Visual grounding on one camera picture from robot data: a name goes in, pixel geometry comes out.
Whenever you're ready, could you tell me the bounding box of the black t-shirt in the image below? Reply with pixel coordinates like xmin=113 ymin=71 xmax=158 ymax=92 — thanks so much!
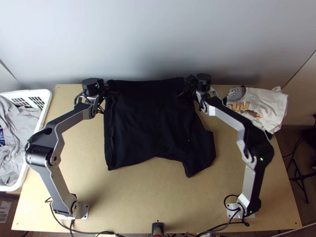
xmin=103 ymin=77 xmax=217 ymax=179

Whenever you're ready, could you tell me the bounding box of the white laundry basket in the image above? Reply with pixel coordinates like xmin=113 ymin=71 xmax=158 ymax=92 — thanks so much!
xmin=0 ymin=89 xmax=53 ymax=192

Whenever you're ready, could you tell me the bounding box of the pile of folded clothes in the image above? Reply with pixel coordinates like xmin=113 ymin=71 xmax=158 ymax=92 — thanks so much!
xmin=222 ymin=85 xmax=290 ymax=140

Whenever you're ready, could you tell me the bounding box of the heap of clothes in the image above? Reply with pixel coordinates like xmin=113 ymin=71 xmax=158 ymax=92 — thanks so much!
xmin=0 ymin=95 xmax=43 ymax=186

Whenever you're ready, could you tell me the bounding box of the black tripod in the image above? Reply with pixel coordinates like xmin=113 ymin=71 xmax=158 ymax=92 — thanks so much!
xmin=289 ymin=158 xmax=316 ymax=205

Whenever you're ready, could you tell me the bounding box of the cardboard box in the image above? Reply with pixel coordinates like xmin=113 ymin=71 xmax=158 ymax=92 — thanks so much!
xmin=0 ymin=191 xmax=22 ymax=234

